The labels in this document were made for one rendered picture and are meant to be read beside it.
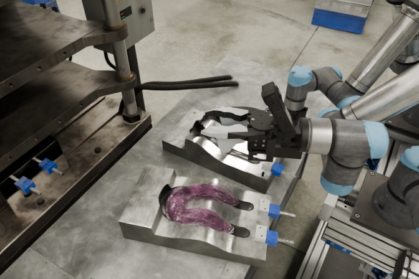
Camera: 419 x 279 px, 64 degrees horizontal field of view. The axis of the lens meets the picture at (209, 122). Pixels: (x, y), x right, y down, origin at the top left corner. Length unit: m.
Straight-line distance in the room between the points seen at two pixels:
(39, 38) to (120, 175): 0.63
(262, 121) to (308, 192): 1.82
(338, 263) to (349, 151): 1.34
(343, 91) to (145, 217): 0.77
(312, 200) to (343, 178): 1.67
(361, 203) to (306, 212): 1.23
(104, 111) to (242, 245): 1.02
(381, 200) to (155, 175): 0.77
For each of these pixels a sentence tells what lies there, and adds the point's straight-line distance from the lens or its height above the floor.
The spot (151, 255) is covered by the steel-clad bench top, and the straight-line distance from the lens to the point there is 1.27.
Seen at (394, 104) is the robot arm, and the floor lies 1.46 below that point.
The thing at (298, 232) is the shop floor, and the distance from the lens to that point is 2.28.
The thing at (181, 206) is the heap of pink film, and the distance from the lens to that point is 1.23.
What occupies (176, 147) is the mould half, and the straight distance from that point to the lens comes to 1.48.
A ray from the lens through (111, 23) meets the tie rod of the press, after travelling 1.45.
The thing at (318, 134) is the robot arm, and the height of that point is 1.46.
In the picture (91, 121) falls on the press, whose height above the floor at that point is 0.78.
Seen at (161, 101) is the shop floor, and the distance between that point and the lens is 3.11.
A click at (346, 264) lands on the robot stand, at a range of 2.02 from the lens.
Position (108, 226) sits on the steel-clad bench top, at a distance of 1.36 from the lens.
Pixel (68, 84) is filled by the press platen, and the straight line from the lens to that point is 1.63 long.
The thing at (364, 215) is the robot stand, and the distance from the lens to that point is 1.14.
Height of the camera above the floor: 1.92
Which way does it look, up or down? 42 degrees down
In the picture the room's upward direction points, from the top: straight up
